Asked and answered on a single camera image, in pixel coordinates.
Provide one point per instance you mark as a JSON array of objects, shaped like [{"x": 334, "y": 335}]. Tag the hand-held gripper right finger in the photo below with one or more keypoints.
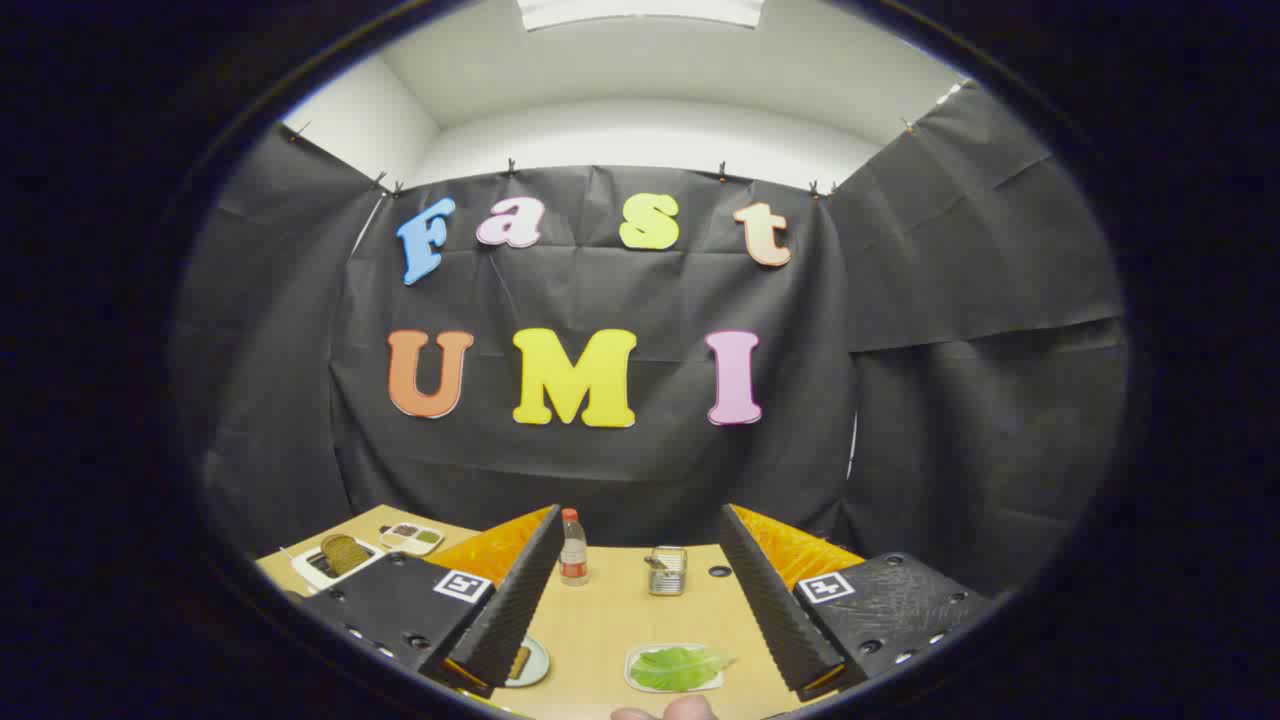
[{"x": 770, "y": 610}]

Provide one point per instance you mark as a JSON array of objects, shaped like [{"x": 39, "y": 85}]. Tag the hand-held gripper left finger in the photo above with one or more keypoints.
[{"x": 520, "y": 600}]

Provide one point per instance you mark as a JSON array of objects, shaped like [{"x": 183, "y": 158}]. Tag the green lettuce leaf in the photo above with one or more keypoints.
[{"x": 675, "y": 668}]

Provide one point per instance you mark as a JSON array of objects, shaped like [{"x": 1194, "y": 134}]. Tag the brown bread slice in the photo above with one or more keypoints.
[
  {"x": 518, "y": 662},
  {"x": 343, "y": 553}
]

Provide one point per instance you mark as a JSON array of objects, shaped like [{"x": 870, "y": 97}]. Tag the light green round plate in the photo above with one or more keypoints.
[{"x": 538, "y": 665}]

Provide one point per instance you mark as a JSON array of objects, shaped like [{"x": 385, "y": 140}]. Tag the clear water bottle red cap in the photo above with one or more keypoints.
[{"x": 573, "y": 545}]

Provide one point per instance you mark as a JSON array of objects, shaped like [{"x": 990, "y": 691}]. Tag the white square plate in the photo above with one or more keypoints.
[{"x": 712, "y": 685}]

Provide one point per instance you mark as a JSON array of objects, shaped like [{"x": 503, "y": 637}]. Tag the white divided seasoning tray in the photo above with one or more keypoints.
[{"x": 412, "y": 538}]

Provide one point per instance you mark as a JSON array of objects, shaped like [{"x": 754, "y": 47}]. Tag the white toaster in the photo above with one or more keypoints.
[{"x": 310, "y": 570}]

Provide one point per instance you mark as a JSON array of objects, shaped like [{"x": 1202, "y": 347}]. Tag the ceiling light panel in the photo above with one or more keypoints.
[{"x": 640, "y": 10}]

